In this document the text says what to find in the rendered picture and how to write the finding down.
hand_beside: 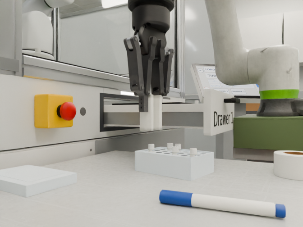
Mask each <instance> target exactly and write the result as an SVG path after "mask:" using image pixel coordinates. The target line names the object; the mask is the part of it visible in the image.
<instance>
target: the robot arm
mask: <svg viewBox="0 0 303 227"><path fill-rule="evenodd" d="M204 1H205V5H206V9H207V14H208V18H209V23H210V28H211V36H212V42H213V49H214V60H215V73H216V76H217V78H218V79H219V81H220V82H222V83H223V84H225V85H228V86H236V85H249V84H257V85H258V86H259V94H260V99H261V100H260V106H259V109H258V111H257V116H265V117H283V116H303V98H298V94H299V50H298V48H297V47H295V46H293V45H273V46H268V47H262V48H256V49H251V50H247V49H245V47H244V45H243V41H242V37H241V33H240V29H239V23H238V19H237V13H236V7H235V1H234V0H204ZM128 9H129V10H130V11H131V12H132V29H133V30H134V31H135V32H134V35H133V36H132V37H128V38H124V45H125V48H126V51H127V58H128V68H129V82H130V90H131V91H132V92H134V95H135V96H138V97H139V105H138V106H139V107H138V109H139V112H140V131H153V130H159V131H161V130H162V97H163V96H167V94H168V93H169V91H170V76H171V65H172V58H173V55H174V49H169V48H168V47H167V45H166V44H167V41H166V37H165V34H166V32H167V31H168V30H169V28H170V12H171V11H172V10H173V9H174V0H128ZM136 84H137V85H136ZM150 91H151V95H150Z"/></svg>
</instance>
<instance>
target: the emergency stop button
mask: <svg viewBox="0 0 303 227"><path fill-rule="evenodd" d="M60 115H61V117H62V119H64V120H66V121H70V120H72V119H74V117H75V115H76V107H75V105H74V104H73V103H72V102H64V103H63V104H62V105H61V107H60Z"/></svg>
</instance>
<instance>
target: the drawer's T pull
mask: <svg viewBox="0 0 303 227"><path fill-rule="evenodd" d="M224 103H236V104H239V103H240V99H239V98H235V97H233V98H228V99H224Z"/></svg>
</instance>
